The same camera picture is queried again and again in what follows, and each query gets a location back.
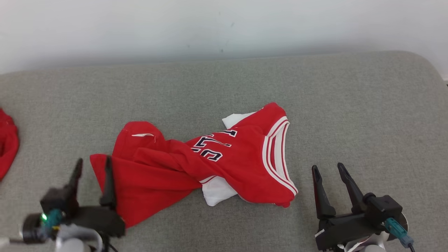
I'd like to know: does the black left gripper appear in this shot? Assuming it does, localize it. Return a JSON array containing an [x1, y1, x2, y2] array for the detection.
[[66, 156, 126, 238]]

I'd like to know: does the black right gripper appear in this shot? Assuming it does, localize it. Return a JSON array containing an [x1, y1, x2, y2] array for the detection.
[[311, 162, 384, 252]]

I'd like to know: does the red basketball jersey number 23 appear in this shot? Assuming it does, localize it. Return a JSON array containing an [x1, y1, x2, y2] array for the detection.
[[90, 102, 299, 229]]

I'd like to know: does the red basketball jersey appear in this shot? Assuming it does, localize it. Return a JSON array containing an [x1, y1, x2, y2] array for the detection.
[[0, 108, 20, 181]]

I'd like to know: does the teal left camera cable connector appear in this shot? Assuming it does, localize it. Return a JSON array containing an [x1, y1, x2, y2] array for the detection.
[[22, 209, 64, 244]]

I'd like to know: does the teal camera cable connector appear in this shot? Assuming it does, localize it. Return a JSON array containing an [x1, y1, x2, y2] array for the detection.
[[22, 209, 64, 244], [384, 218, 414, 248]]

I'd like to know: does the teal right camera cable connector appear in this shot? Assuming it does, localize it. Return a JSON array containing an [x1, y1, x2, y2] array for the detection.
[[384, 218, 414, 248]]

